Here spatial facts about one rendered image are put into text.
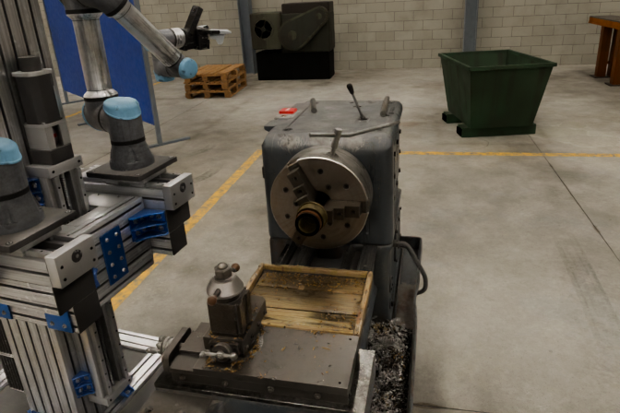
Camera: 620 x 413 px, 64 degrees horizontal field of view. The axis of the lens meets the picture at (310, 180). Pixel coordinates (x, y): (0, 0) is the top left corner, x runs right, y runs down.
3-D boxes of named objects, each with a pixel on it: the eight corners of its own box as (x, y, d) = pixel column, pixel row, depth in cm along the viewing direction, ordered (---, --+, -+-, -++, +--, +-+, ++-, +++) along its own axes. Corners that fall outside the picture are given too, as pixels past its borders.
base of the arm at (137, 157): (101, 169, 174) (95, 142, 170) (129, 156, 187) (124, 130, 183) (136, 172, 169) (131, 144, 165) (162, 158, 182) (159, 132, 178)
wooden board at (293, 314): (261, 273, 160) (260, 262, 159) (373, 282, 152) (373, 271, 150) (225, 332, 133) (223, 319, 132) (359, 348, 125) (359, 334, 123)
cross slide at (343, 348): (190, 332, 124) (187, 317, 123) (360, 352, 114) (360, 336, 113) (155, 381, 109) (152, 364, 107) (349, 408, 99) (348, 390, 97)
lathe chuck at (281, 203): (270, 220, 172) (287, 136, 159) (358, 248, 168) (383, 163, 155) (262, 232, 164) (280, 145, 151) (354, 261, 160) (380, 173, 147)
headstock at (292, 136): (301, 180, 237) (296, 99, 223) (403, 183, 226) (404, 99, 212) (261, 238, 183) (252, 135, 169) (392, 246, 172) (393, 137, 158)
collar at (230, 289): (215, 277, 111) (213, 265, 110) (249, 280, 109) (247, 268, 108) (200, 298, 104) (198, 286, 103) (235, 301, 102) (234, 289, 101)
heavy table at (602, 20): (580, 70, 956) (588, 16, 920) (605, 70, 947) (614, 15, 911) (610, 86, 809) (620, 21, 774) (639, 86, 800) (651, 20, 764)
